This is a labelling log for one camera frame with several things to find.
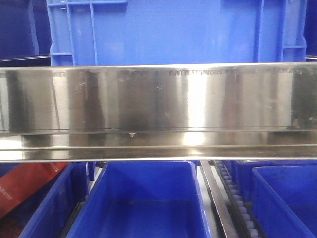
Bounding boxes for blue bin lower centre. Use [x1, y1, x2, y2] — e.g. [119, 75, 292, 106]
[67, 161, 211, 238]

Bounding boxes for blue bin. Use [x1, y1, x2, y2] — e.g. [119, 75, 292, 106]
[231, 160, 317, 202]
[0, 162, 89, 238]
[67, 161, 211, 238]
[252, 165, 317, 238]

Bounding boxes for blue bin behind right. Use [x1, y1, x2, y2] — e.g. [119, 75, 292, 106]
[231, 160, 317, 202]

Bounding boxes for large blue crate upper shelf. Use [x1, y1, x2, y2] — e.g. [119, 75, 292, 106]
[47, 0, 307, 66]

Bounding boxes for blue bin lower left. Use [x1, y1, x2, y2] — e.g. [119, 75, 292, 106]
[0, 162, 89, 238]

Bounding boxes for red package in bin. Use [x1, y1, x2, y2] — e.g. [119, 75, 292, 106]
[0, 162, 68, 218]

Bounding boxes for blue bin lower right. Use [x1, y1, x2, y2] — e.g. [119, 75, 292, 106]
[252, 165, 317, 238]

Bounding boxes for dark blue crate upper left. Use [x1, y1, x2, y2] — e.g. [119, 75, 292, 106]
[0, 0, 52, 60]

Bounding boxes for stainless steel shelf rail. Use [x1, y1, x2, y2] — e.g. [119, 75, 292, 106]
[0, 62, 317, 162]

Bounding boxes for metal roller track rail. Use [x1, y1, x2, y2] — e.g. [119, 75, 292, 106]
[198, 160, 265, 238]

